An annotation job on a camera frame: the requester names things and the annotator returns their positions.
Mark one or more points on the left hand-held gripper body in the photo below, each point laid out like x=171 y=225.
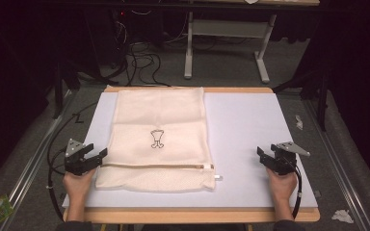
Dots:
x=75 y=162

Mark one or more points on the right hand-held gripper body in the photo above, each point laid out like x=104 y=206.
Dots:
x=284 y=162

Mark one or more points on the cream mesh laundry bag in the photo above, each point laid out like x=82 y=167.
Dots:
x=157 y=112

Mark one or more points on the person's left hand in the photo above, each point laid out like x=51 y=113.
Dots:
x=77 y=187

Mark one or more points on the person's right hand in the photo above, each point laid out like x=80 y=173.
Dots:
x=282 y=187

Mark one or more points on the white table board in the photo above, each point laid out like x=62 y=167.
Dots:
x=244 y=128

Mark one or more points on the small crumpled white paper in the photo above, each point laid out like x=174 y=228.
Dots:
x=299 y=122

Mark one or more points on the person's dark right sleeve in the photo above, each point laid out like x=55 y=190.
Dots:
x=289 y=226

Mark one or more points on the black floor stand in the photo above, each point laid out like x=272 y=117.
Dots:
x=58 y=86
x=322 y=96

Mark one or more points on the large crumpled white paper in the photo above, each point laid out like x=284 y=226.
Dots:
x=342 y=216

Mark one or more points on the wooden table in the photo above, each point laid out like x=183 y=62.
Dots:
x=189 y=215

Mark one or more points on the metal floor rail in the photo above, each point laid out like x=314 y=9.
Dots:
x=35 y=154
x=337 y=166

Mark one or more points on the white metal desk frame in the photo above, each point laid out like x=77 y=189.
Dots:
x=228 y=28

